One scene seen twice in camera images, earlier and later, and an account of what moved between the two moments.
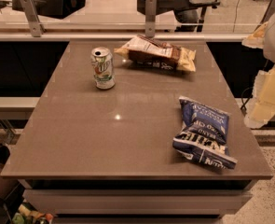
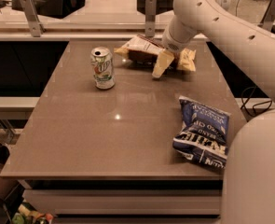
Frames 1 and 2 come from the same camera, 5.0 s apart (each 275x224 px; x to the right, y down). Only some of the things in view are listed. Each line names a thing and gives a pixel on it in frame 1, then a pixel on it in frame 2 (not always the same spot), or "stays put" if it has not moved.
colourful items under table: x=27 y=214 stays put
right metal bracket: x=274 y=5 stays put
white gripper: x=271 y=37 -> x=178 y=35
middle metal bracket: x=150 y=15 stays put
